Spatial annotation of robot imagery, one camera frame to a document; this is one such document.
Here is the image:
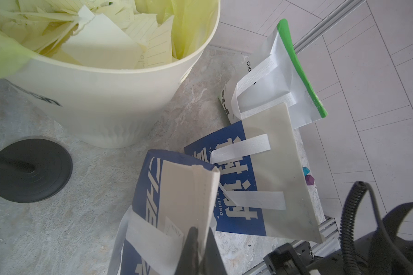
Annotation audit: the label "yellow-green bin liner bag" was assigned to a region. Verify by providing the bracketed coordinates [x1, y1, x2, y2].
[2, 1, 200, 78]

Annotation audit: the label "white receipt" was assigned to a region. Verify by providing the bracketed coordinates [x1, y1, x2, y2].
[157, 160, 220, 256]

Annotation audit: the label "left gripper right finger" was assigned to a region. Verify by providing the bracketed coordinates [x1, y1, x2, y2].
[200, 228, 227, 275]

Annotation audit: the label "teal purple blocks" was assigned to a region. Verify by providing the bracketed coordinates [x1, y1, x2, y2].
[302, 167, 315, 186]

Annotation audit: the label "green white paper bag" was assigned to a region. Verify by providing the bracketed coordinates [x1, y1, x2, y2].
[219, 19, 328, 129]

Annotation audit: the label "shredded paper in bin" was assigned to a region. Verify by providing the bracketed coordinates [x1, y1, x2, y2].
[0, 1, 174, 77]

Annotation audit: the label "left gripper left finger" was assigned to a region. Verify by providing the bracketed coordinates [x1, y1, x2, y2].
[174, 227, 199, 275]

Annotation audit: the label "cream trash bin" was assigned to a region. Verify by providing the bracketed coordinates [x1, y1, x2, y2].
[8, 1, 220, 149]

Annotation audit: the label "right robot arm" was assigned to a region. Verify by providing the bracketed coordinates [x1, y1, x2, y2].
[264, 181, 413, 275]

